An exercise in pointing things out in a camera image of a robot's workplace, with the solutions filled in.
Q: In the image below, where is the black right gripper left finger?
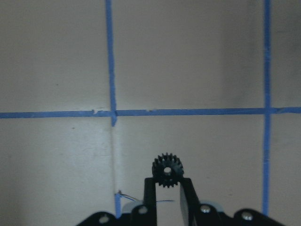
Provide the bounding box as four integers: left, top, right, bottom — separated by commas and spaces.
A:
143, 178, 157, 226

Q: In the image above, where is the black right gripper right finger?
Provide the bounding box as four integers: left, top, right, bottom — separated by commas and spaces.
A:
180, 178, 201, 226

